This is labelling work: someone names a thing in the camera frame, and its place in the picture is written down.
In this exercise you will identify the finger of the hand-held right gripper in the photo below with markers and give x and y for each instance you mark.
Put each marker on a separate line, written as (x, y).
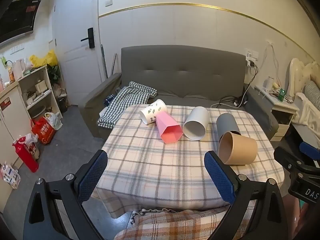
(310, 151)
(285, 158)

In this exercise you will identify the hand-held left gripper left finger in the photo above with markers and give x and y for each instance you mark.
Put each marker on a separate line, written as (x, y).
(92, 176)

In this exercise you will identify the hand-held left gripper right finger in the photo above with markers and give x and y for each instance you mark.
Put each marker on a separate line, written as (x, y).
(220, 180)

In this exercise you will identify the tan brown cup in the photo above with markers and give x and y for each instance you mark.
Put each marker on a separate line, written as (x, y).
(241, 151)

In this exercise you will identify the grey cup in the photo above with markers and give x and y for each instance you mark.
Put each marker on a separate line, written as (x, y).
(226, 123)

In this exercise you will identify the white plain cup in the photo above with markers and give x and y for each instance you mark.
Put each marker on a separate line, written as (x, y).
(197, 125)

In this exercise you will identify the pink hexagonal cup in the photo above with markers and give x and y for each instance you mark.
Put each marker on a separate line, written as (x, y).
(167, 128)

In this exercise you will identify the white leaf-print paper cup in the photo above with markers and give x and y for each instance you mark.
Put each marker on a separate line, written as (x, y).
(153, 111)

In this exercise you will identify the pink smooth object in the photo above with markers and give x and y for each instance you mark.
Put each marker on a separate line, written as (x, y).
(291, 212)

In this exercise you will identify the white bedding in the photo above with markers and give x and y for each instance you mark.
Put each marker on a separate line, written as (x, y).
(307, 112)

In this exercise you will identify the white nightstand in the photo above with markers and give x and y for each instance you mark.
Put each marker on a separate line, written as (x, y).
(282, 106)

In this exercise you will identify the grey plaid tablecloth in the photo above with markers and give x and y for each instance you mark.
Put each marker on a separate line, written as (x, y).
(162, 170)

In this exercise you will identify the grey checked pillow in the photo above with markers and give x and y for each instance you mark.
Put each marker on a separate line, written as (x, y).
(313, 92)

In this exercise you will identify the green can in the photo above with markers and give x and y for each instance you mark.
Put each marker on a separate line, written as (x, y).
(282, 95)

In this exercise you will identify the orange plaid blanket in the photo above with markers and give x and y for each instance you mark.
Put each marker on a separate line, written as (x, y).
(175, 225)

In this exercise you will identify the red shopping bag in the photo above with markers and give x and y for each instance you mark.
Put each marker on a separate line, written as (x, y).
(43, 132)

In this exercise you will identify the red fire extinguisher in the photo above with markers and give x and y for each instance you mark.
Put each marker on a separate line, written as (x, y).
(27, 160)

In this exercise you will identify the white plastic bag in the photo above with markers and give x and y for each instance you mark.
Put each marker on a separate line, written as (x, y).
(32, 146)
(53, 121)

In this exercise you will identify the white bed headboard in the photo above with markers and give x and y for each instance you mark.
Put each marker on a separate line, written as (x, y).
(296, 77)

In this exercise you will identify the white cylindrical container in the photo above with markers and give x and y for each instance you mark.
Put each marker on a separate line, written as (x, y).
(269, 83)

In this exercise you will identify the blue packet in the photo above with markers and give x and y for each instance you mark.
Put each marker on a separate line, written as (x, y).
(109, 100)

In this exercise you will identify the green checked cloth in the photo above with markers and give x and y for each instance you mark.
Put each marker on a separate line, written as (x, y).
(120, 102)

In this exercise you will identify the white printed packet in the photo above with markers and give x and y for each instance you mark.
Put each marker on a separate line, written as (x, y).
(10, 176)

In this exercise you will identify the white cabinet with red sticker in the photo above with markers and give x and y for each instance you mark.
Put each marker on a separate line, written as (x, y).
(13, 117)

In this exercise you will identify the white open shelf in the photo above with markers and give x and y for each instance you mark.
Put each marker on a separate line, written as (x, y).
(50, 87)

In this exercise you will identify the white door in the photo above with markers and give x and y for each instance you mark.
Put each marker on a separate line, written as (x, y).
(75, 75)

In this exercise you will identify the grey sofa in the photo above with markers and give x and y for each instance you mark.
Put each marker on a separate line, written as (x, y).
(180, 80)

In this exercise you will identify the green potted plant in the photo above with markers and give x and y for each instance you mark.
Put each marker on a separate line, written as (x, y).
(54, 75)

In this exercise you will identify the yellow plastic bag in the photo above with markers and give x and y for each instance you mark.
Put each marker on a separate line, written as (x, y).
(47, 58)

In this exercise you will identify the orange bottle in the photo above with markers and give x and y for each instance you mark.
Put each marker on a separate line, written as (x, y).
(11, 76)

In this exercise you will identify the pink kettle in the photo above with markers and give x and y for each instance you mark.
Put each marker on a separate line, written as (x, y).
(18, 68)

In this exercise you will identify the black range hood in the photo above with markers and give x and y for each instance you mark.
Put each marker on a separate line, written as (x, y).
(15, 22)

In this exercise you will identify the white wall socket with chargers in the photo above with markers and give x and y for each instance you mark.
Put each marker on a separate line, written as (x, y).
(251, 56)

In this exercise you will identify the white wall switch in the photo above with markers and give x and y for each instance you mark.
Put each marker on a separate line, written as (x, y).
(108, 3)

